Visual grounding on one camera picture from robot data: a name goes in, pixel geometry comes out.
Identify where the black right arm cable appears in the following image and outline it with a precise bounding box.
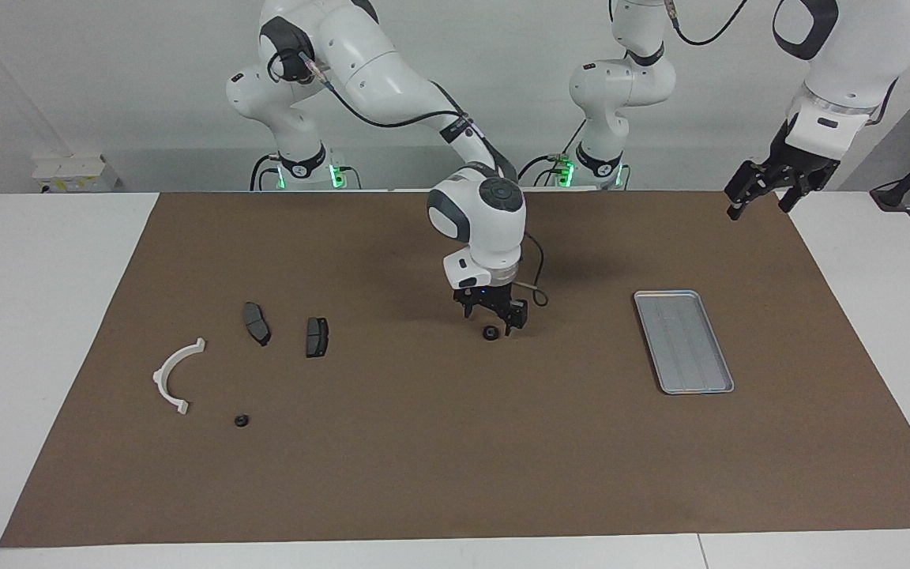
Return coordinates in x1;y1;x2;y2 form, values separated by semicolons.
265;32;549;307

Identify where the black base cable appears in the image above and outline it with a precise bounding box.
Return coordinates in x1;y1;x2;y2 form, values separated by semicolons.
513;154;562;188
249;153;282;191

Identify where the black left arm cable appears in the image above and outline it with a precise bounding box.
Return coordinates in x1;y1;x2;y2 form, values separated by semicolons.
664;0;750;46

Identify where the silver metal tray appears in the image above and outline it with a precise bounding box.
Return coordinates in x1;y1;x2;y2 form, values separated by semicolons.
633;289;735;395

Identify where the angled grey brake pad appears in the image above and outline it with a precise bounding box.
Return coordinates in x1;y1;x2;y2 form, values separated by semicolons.
243;301;273;347

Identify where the white wall power box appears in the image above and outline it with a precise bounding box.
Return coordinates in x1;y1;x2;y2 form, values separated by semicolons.
32;154;121;194

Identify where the white curved plastic bracket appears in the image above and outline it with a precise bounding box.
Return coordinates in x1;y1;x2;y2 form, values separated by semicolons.
152;337;207;416

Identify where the brown table mat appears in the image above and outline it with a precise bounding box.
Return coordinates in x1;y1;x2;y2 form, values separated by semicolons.
0;190;910;548

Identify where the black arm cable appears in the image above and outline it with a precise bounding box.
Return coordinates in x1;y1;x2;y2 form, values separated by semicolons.
664;0;750;46
265;32;549;307

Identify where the black left base cable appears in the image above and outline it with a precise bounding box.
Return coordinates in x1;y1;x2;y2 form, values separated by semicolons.
513;154;562;188

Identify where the black right base cable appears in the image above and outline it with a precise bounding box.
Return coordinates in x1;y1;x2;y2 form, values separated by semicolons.
249;153;282;191

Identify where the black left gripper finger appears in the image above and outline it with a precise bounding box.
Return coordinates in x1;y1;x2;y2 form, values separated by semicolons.
725;158;776;220
779;180;811;214

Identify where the rectangular grey brake pad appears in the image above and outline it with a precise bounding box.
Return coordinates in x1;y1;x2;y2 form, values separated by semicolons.
305;317;330;359

